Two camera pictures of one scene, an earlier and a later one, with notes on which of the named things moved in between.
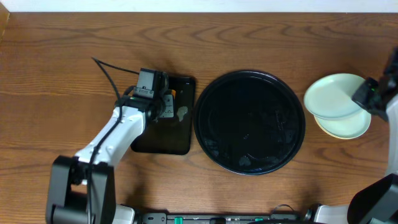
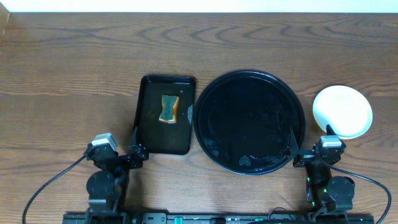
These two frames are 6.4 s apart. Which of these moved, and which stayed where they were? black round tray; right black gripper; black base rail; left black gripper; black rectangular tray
Moved: left black gripper; right black gripper
Stayed: black base rail; black rectangular tray; black round tray
